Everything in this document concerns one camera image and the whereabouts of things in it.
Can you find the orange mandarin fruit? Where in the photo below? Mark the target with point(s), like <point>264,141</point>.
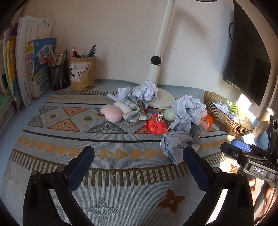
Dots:
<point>209,119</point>

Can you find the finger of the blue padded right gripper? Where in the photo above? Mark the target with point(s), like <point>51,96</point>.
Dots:
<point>241,145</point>

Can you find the metallic thermos bottle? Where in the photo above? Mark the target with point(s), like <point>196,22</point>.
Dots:
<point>263,123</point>

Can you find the red plush keychain toy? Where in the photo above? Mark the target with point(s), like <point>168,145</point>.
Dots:
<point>156,125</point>

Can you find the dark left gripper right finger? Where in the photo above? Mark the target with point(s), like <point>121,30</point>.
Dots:
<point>199,168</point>

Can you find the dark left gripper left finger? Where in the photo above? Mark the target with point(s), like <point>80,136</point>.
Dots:
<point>77,168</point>

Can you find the black monitor screen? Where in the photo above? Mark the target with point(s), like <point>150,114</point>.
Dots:
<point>248,66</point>

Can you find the paper ball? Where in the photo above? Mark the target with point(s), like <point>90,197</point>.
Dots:
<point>226,109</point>

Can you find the plaid cloth scrunchie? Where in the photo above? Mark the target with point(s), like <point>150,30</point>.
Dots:
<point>138,111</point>

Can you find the large paper top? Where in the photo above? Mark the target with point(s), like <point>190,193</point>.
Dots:
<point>189,110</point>

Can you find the white workbook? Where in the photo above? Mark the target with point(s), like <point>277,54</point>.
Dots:
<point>29,29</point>

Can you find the green tissue box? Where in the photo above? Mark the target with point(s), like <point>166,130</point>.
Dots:
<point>233,107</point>

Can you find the brown cardboard pen holder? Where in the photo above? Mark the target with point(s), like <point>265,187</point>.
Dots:
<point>82,71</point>

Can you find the amber ribbed glass bowl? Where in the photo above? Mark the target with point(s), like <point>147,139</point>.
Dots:
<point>240,128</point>

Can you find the pink snack carton box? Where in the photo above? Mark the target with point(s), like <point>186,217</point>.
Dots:
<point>205,124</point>

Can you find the pastel plush caterpillar toy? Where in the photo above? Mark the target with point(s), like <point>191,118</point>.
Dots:
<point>113,113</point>

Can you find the person's right hand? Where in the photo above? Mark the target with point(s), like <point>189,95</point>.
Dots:
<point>264,199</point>

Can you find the yellow book stack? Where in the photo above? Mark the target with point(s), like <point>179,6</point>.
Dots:
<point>9,64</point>

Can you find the patterned woven table mat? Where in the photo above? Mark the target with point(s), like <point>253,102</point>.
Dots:
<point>130,182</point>

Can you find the black mesh pen holder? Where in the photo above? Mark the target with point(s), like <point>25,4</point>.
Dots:
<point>60,78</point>

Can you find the blue workbook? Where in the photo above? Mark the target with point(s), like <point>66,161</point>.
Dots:
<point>37,67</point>

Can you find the paper mid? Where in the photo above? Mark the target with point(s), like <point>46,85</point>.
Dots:
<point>173,143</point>

